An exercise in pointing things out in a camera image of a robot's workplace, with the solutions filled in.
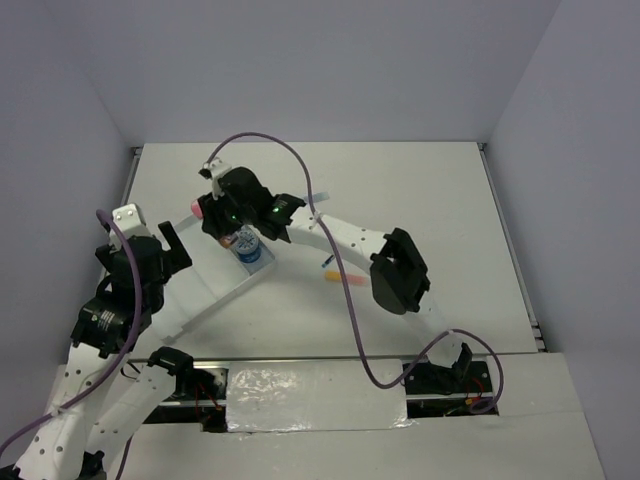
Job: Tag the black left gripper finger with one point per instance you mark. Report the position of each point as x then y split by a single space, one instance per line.
171 237
179 259

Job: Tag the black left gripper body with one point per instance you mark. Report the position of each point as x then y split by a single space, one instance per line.
106 252

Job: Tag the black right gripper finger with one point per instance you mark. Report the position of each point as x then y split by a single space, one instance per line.
218 228
213 210

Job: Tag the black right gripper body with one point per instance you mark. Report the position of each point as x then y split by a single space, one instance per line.
243 215

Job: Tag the pink sticky notes tube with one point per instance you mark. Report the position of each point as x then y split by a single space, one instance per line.
197 210

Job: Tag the blue round splash-lid container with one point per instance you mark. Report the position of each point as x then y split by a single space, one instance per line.
247 246

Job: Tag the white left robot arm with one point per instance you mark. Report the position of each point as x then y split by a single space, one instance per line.
78 437

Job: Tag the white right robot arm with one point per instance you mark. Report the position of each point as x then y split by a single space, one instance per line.
397 271

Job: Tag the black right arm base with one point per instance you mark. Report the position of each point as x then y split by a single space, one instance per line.
466 389

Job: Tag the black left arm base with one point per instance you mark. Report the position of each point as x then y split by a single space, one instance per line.
199 395

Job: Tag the white divided plastic tray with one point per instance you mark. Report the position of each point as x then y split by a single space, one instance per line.
216 277

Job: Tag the blue gel pen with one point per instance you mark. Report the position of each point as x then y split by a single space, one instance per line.
328 261

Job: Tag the yellow pink highlighter pen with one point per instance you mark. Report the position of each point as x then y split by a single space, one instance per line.
350 279

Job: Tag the silver foil sheet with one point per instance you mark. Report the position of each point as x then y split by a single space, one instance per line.
303 396

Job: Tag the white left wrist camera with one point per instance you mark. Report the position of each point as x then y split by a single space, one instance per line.
130 220

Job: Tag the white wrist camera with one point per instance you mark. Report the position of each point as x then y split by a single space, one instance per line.
130 220
214 170

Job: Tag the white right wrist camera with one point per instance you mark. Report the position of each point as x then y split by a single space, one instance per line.
214 170

